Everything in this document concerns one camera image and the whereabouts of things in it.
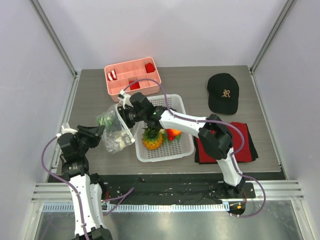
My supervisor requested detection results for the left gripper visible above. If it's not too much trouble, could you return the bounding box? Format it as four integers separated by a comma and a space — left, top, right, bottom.
73, 125, 105, 155

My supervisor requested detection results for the green fake leafy vegetable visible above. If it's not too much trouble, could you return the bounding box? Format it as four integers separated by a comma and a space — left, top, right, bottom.
97, 111, 117, 131

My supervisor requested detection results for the polka dot zip bag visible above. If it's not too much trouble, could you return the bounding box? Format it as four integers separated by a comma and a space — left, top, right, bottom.
101, 104, 138, 154

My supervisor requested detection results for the red fake tomato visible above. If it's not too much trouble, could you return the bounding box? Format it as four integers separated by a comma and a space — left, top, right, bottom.
166, 128, 182, 141

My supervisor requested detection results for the white plastic basket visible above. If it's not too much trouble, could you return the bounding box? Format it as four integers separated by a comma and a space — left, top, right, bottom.
133, 94, 195, 163

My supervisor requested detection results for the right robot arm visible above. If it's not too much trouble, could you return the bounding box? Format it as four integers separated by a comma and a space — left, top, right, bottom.
118, 90, 245, 198

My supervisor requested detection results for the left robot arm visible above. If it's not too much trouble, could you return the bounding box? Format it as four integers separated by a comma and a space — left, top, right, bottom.
57, 124, 113, 240

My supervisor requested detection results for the red rolled sock front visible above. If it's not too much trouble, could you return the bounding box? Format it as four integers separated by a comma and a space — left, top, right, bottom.
129, 80, 140, 91

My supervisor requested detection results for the red rolled sock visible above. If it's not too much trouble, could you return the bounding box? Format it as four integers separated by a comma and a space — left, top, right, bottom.
129, 80, 140, 91
144, 62, 156, 74

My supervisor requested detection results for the pink divided organizer box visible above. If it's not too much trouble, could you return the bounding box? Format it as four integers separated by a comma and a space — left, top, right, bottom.
104, 57, 162, 102

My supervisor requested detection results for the red rolled sock back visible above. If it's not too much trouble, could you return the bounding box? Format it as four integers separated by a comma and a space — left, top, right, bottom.
144, 62, 156, 74

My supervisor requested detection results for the red white striped sock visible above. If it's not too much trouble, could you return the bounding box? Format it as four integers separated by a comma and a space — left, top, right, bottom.
107, 70, 118, 82

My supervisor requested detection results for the black baseball cap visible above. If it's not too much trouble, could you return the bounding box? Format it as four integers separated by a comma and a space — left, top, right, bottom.
207, 73, 240, 115

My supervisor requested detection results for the black folded cloth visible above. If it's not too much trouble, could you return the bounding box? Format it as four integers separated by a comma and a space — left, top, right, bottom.
192, 121, 259, 166

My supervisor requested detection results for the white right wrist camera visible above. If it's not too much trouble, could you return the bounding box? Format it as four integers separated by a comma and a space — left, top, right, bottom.
117, 89, 132, 109

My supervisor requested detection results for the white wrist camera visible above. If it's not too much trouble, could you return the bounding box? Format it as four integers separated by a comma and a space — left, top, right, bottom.
117, 89, 132, 109
56, 125, 78, 138

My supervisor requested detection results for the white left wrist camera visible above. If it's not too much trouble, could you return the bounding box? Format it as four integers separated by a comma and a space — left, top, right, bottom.
56, 125, 78, 138

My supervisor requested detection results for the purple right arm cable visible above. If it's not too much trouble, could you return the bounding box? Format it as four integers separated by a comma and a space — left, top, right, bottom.
122, 78, 266, 219

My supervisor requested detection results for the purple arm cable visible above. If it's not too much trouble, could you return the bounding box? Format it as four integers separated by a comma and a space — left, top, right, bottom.
122, 78, 266, 219
41, 133, 135, 240

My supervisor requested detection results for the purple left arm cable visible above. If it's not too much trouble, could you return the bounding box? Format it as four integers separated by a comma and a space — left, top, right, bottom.
41, 133, 135, 240

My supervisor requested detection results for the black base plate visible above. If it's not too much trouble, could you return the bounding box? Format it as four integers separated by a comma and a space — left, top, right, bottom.
101, 173, 256, 206

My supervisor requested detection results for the white slotted cable duct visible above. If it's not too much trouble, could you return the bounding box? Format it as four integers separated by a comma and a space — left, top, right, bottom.
42, 202, 230, 213

